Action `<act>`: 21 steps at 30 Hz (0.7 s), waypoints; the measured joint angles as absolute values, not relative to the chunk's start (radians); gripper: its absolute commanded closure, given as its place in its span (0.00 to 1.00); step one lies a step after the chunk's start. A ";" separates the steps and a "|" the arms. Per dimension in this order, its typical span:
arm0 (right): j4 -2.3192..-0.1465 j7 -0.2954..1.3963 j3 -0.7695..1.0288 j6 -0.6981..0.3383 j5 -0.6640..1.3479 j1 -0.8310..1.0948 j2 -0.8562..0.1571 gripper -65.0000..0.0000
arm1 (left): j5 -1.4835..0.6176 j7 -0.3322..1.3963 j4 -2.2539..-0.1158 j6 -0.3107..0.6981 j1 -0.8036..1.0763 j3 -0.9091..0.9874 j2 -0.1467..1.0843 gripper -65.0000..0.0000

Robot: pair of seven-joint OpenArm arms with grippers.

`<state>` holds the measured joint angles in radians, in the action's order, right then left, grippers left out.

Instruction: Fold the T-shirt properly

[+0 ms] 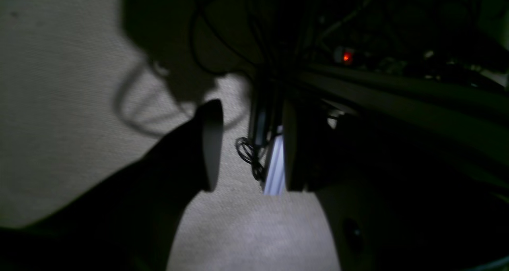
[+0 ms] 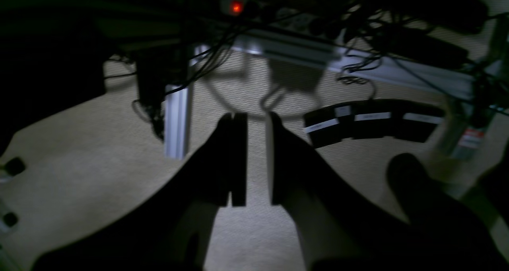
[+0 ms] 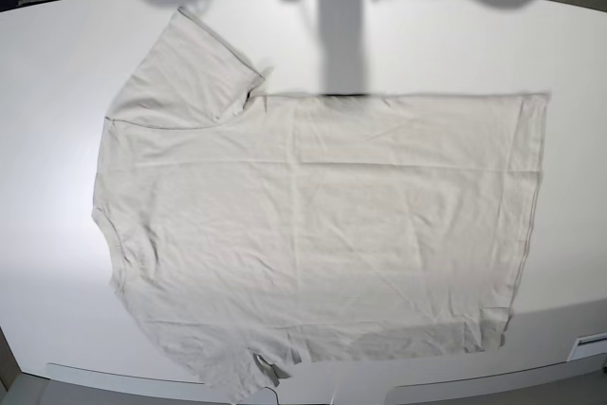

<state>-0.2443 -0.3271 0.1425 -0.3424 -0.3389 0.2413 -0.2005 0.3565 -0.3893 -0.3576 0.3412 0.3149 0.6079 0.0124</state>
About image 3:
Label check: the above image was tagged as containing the light grey T-shirt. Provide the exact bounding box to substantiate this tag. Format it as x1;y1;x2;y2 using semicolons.
93;9;549;396

